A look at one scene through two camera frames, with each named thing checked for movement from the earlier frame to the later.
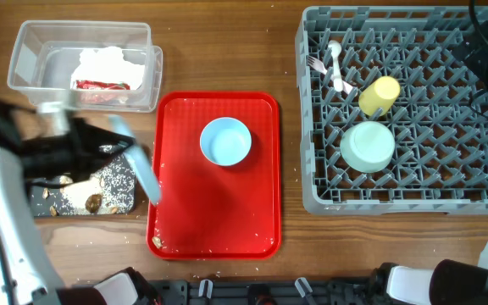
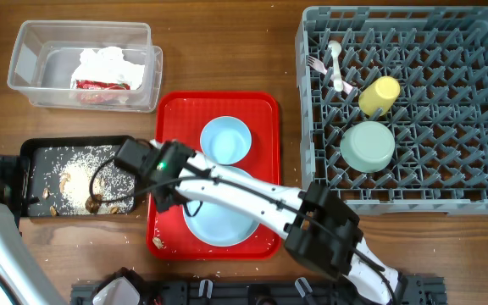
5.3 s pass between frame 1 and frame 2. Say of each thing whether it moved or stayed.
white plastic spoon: stayed
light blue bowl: stayed
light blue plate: moved
